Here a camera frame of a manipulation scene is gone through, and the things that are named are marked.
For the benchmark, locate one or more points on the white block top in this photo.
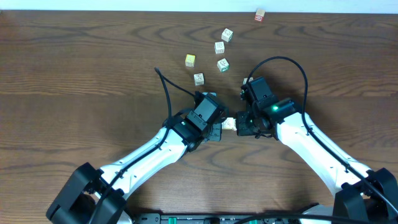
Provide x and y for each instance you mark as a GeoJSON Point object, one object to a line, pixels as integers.
{"type": "Point", "coordinates": [227, 35]}

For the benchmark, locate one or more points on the white block green side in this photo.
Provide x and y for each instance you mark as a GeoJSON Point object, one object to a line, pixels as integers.
{"type": "Point", "coordinates": [223, 65]}

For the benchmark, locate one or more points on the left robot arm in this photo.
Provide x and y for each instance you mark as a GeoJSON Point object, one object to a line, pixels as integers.
{"type": "Point", "coordinates": [100, 195]}

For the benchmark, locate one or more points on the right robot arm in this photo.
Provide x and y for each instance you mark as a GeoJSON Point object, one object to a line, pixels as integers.
{"type": "Point", "coordinates": [360, 194]}

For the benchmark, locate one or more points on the red block at table edge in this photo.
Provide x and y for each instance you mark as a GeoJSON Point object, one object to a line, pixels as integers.
{"type": "Point", "coordinates": [259, 16]}

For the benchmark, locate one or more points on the white block left middle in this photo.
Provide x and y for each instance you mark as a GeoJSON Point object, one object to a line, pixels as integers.
{"type": "Point", "coordinates": [199, 79]}

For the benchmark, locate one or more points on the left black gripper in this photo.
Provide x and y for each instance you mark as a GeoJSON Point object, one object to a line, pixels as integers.
{"type": "Point", "coordinates": [221, 134]}

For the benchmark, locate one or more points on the white block yellow side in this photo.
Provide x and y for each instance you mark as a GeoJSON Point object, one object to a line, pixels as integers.
{"type": "Point", "coordinates": [229, 124]}

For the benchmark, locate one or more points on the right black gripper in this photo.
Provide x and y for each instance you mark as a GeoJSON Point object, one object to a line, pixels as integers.
{"type": "Point", "coordinates": [241, 127]}

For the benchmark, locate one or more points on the white block right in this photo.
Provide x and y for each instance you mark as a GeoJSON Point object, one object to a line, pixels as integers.
{"type": "Point", "coordinates": [247, 80]}

